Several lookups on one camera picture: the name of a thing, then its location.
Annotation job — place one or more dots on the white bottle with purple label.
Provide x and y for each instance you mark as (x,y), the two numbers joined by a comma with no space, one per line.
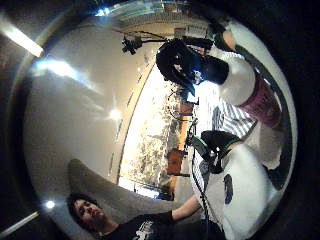
(240,80)

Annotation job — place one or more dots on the striped cloth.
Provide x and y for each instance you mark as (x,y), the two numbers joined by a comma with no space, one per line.
(233,120)

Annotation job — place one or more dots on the brown wooden chair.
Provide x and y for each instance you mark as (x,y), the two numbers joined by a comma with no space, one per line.
(175,161)

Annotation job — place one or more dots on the large window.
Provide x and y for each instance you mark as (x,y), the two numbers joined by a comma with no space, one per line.
(146,133)

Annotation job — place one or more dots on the round ceiling spot lamp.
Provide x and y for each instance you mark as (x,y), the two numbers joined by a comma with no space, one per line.
(115,114)
(50,204)

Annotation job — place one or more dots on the the person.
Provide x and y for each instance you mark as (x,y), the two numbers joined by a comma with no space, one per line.
(146,226)

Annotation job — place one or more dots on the long ceiling lamp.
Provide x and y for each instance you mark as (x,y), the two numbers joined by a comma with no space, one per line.
(20,223)
(20,36)

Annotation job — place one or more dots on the black camera on stand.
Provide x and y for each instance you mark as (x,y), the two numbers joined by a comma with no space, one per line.
(131,45)

